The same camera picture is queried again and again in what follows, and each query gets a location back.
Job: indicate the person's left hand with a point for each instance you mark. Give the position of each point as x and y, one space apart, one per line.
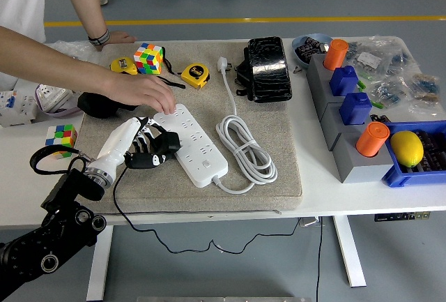
120 38

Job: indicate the person's right hand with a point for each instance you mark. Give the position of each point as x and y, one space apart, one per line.
139 91

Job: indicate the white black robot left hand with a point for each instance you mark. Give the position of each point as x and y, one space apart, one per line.
118 141

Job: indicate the white power strip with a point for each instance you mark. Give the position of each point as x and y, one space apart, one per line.
205 162

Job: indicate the person's left forearm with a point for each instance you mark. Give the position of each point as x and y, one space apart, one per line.
83 5

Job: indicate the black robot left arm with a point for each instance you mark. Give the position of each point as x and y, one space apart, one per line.
62 194

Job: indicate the black wristband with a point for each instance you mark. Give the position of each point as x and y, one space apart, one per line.
99 38

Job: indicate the yellow tape measure plain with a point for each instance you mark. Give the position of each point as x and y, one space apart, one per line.
122 65

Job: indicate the large colourful puzzle cube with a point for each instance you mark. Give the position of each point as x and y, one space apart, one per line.
148 59

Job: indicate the black cloth pouch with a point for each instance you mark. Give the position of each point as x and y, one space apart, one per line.
97 105

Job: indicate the clear bag of metal parts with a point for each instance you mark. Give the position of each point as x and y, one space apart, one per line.
69 46

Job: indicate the small colourful puzzle cube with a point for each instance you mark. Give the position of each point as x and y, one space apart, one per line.
61 139

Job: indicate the yellow tape measure 5m print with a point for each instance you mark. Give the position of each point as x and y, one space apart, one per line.
195 73

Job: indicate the purple bowl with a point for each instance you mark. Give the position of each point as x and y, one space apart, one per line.
66 113

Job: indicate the grey-brown mat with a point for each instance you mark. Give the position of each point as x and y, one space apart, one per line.
174 201

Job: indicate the white circuit breaker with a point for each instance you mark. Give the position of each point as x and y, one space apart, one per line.
17 110

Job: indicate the white table leg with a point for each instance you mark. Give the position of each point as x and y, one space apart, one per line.
350 253
99 263

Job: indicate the glossy black case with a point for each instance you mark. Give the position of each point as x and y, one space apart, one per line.
270 72

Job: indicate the small metal clip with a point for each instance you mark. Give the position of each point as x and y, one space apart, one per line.
297 69

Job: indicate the black capacitors heap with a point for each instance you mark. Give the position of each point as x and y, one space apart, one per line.
308 51
433 152

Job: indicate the grey peg holder block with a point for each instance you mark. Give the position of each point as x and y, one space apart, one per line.
331 120
317 79
362 171

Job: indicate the light blue bowl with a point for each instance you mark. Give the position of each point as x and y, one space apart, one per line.
313 37

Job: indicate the orange cylinder peg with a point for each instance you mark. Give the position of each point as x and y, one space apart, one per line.
373 139
336 54

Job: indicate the blue block peg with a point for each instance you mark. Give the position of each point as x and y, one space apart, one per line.
345 80
355 108

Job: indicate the small green connector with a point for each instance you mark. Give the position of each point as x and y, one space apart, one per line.
378 104
361 84

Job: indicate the clear bag with white label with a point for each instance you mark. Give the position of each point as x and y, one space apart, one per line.
369 59

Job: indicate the small black components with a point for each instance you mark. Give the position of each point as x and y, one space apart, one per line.
380 119

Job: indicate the clear bag of blue resistors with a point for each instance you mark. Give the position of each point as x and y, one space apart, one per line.
386 91

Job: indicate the blue plastic bin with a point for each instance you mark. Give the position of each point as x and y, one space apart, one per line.
397 176

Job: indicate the yellow lemon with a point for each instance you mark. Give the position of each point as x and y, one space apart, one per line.
407 148

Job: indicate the clear bag of striped resistors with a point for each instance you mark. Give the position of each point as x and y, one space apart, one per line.
423 85

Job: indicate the black table control panel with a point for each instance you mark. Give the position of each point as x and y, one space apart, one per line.
400 217

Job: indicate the white wall socket panel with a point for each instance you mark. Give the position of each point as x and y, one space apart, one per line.
52 98

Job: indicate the metal bracket under table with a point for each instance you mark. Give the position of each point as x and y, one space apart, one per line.
310 222

